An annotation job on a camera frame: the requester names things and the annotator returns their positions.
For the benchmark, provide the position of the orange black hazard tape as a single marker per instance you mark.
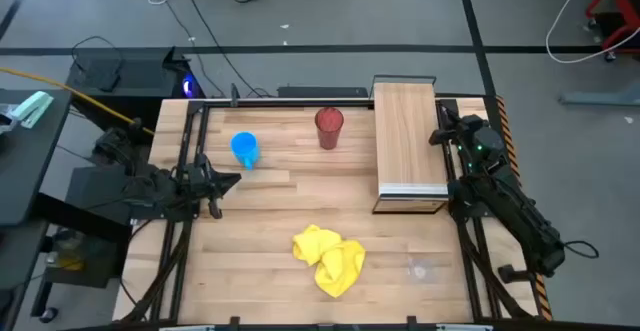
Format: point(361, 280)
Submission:
point(505, 121)

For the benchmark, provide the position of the clear plastic packet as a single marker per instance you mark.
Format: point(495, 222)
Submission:
point(7, 118)

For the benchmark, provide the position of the red ribbed plastic tumbler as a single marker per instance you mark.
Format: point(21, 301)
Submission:
point(329, 128)

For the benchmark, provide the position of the wooden shelf black frame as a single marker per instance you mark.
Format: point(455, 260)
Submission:
point(407, 141)

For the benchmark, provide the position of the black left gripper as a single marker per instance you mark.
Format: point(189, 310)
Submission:
point(202, 183)

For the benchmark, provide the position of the black caster wheel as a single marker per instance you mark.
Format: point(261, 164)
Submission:
point(49, 315)

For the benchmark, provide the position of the black computer tower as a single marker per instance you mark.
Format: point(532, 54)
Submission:
point(130, 76)

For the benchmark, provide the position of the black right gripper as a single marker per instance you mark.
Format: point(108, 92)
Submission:
point(462, 130)

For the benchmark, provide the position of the clear plastic cup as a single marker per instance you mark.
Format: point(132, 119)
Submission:
point(419, 270)

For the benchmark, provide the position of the mint green stapler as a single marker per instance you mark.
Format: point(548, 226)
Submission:
point(34, 108)

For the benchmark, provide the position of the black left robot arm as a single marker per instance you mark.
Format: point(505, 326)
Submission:
point(155, 191)

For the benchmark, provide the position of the black desk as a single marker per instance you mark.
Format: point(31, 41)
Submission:
point(25, 171)

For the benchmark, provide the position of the yellowish clear bottle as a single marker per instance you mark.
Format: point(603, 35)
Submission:
point(67, 261)

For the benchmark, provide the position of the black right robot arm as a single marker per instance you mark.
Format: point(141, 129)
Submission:
point(520, 226)

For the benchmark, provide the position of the yellow microfibre cloth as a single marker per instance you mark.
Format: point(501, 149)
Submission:
point(330, 261)

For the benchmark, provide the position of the black desk stand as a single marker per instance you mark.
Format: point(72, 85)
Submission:
point(95, 191)

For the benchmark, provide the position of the red cart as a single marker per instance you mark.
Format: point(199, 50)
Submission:
point(622, 16)

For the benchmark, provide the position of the grey desk foot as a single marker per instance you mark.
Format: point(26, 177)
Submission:
point(600, 97)

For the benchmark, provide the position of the black power strip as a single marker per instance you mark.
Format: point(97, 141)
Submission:
point(320, 92)

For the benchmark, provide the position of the blue plastic mug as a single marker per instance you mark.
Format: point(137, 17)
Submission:
point(244, 146)

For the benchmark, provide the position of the black lumpy device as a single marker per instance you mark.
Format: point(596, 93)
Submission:
point(115, 146)

